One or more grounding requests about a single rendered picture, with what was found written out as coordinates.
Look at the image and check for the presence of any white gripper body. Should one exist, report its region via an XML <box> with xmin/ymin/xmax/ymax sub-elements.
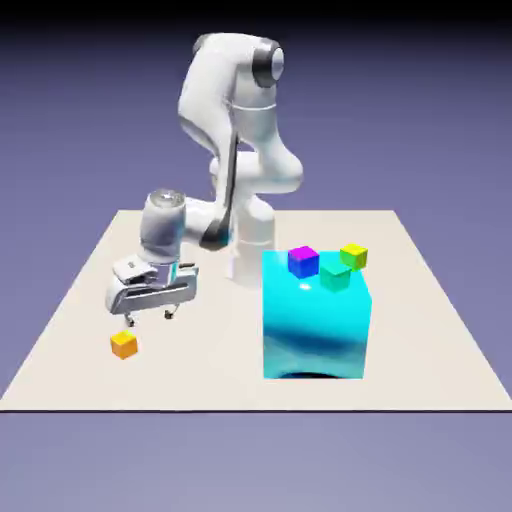
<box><xmin>105</xmin><ymin>264</ymin><xmax>200</xmax><ymax>316</ymax></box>

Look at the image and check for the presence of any small orange cube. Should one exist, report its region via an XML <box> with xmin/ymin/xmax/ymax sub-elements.
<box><xmin>110</xmin><ymin>330</ymin><xmax>139</xmax><ymax>361</ymax></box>

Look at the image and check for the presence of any small purple cube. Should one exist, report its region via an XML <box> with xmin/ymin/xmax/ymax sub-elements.
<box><xmin>287</xmin><ymin>245</ymin><xmax>320</xmax><ymax>280</ymax></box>

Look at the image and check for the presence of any small teal cube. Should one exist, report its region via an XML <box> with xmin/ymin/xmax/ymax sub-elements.
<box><xmin>319</xmin><ymin>260</ymin><xmax>353</xmax><ymax>294</ymax></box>

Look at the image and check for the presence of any small yellow-green cube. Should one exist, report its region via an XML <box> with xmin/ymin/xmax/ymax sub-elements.
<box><xmin>339</xmin><ymin>242</ymin><xmax>369</xmax><ymax>273</ymax></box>

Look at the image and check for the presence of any large cyan box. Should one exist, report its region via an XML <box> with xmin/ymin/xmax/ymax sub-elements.
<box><xmin>262</xmin><ymin>250</ymin><xmax>374</xmax><ymax>380</ymax></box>

